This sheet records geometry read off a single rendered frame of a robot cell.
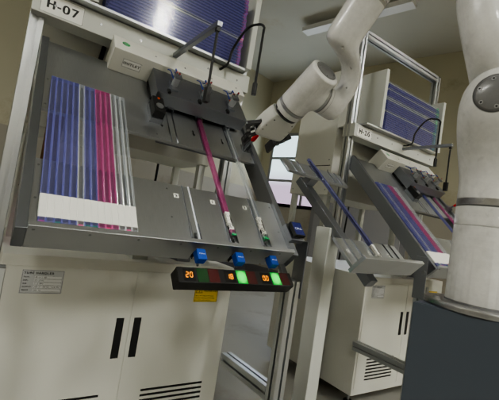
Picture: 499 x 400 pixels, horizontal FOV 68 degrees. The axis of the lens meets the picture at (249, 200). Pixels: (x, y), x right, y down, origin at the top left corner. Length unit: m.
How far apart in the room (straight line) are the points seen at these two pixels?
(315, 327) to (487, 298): 0.70
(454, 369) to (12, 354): 1.01
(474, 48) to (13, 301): 1.20
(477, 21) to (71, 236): 0.89
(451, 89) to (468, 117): 4.26
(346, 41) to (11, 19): 3.56
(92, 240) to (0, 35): 3.45
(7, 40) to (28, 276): 3.23
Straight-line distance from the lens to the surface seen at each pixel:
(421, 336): 0.75
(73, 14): 1.39
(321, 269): 1.30
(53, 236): 0.81
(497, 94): 0.73
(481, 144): 0.75
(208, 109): 1.29
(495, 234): 0.75
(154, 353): 1.29
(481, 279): 0.75
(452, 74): 5.08
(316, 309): 1.32
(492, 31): 0.88
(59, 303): 1.16
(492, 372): 0.74
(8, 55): 4.13
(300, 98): 1.01
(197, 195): 1.02
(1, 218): 1.31
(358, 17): 1.02
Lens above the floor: 0.80
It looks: 3 degrees up
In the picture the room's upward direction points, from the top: 9 degrees clockwise
